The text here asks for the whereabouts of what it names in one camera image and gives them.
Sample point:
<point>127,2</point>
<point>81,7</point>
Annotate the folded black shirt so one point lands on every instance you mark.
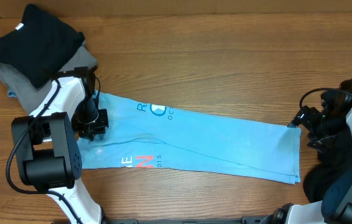
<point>41,47</point>

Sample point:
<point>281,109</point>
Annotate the light blue printed t-shirt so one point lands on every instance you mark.
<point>144,135</point>

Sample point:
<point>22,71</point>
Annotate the black garment at right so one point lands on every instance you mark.
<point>335,156</point>

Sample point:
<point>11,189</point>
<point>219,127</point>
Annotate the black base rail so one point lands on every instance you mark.
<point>243,220</point>

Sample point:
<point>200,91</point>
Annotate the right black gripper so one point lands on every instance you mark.
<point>305,118</point>

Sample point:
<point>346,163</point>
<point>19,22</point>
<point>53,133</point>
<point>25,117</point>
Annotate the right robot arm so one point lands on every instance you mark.
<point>336,205</point>

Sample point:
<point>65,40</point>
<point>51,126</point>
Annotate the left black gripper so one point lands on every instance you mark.
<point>86,132</point>

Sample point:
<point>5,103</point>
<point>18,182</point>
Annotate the folded grey shirt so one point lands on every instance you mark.
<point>30,97</point>

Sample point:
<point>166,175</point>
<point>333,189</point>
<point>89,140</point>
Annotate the folded blue shirt under stack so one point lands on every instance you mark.
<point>11,94</point>

